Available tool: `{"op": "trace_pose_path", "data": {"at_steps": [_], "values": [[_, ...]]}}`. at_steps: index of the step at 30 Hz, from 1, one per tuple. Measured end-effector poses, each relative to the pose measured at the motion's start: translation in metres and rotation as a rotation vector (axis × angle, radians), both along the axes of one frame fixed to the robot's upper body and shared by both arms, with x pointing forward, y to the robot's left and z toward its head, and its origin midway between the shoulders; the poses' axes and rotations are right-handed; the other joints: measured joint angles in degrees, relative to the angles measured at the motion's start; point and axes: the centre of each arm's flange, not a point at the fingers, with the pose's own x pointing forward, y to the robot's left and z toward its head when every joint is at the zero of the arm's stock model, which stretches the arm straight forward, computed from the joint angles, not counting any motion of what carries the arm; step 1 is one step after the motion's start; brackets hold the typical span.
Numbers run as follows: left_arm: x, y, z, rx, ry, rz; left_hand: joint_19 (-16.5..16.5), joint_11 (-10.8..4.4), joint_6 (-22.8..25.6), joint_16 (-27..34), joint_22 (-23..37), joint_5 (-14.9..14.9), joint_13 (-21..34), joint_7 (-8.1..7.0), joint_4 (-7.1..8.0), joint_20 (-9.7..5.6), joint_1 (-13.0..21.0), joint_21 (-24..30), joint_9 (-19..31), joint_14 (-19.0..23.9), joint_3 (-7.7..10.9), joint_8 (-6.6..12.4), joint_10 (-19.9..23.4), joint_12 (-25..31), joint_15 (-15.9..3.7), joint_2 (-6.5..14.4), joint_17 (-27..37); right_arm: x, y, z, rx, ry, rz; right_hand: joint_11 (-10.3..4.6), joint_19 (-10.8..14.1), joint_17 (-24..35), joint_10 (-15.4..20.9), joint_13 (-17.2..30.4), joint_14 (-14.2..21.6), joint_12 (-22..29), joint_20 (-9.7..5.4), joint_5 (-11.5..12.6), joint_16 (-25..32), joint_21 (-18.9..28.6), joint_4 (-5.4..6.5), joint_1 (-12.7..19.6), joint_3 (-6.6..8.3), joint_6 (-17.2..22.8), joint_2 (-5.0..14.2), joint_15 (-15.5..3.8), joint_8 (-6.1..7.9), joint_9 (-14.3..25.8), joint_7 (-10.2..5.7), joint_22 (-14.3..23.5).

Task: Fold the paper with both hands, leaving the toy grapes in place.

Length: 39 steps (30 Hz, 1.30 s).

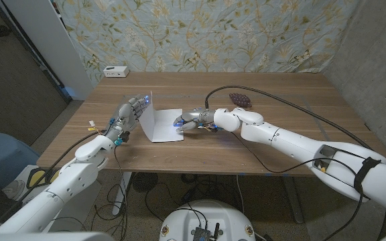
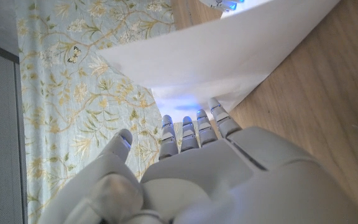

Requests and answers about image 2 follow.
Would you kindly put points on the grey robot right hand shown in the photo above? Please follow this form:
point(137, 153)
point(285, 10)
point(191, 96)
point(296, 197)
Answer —
point(222, 4)

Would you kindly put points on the floral printed backdrop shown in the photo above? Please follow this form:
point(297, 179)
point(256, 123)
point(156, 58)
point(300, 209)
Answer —
point(73, 109)

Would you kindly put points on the white paper sheet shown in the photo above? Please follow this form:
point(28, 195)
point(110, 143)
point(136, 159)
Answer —
point(213, 56)

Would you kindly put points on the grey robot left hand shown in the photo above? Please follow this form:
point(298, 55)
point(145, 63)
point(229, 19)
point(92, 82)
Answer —
point(228, 180)

